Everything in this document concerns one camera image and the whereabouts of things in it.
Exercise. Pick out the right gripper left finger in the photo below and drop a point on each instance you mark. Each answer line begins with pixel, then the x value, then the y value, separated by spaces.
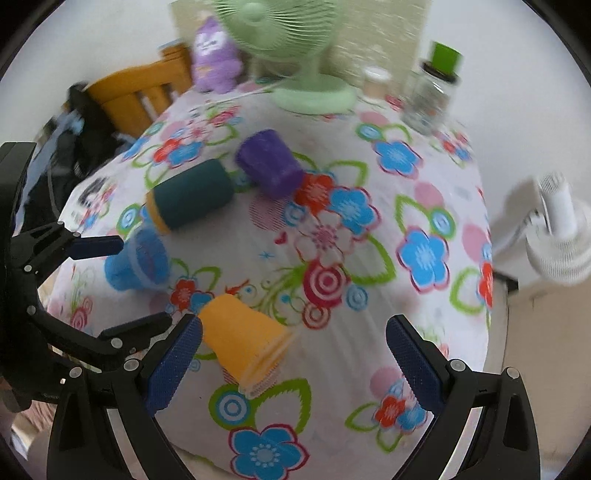
pixel 82 442

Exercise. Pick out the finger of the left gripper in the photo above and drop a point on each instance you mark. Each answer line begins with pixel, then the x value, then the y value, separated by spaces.
pixel 111 347
pixel 42 250

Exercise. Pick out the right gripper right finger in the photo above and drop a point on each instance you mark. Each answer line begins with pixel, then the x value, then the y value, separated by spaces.
pixel 504 444

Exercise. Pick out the orange fuzzy cup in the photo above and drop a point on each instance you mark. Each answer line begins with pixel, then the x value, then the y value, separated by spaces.
pixel 248 344

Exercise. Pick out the blue fuzzy cup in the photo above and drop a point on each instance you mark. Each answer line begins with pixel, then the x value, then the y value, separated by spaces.
pixel 142 264

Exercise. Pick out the teal cup with yellow rim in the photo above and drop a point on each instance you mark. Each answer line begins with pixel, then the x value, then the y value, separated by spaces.
pixel 189 196

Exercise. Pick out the purple fuzzy cup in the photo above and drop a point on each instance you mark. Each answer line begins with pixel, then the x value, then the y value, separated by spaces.
pixel 270 164

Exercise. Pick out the green cup on jar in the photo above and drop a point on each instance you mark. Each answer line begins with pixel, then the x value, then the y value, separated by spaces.
pixel 444 58

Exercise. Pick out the black clothing pile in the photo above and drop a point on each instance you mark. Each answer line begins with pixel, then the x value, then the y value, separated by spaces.
pixel 81 141

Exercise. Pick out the wooden chair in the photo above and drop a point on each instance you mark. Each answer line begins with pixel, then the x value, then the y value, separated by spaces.
pixel 134 97

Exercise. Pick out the white standing fan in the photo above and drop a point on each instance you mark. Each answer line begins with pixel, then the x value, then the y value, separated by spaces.
pixel 558 249

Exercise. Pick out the floral tablecloth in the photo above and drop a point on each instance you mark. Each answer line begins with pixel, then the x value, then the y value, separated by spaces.
pixel 386 221

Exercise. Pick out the purple plush toy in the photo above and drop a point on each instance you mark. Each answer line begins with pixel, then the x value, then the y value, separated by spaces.
pixel 216 63

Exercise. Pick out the green desk fan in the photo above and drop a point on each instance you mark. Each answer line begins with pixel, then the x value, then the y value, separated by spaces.
pixel 292 32

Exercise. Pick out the glass mason jar mug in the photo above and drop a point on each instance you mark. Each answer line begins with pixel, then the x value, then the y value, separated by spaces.
pixel 427 97

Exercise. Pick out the cotton swab container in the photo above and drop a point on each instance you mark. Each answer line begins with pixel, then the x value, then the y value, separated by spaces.
pixel 376 81

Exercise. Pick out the beige patterned wall mat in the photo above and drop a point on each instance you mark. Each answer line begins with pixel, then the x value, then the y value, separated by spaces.
pixel 385 34

